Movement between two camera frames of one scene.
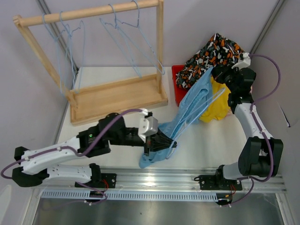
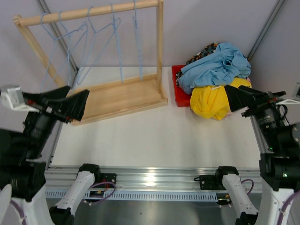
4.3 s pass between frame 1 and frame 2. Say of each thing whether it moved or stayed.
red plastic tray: stayed
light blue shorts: moved
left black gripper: moved
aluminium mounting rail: stayed
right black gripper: moved
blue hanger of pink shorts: moved
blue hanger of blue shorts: moved
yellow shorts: stayed
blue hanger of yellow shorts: moved
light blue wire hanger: moved
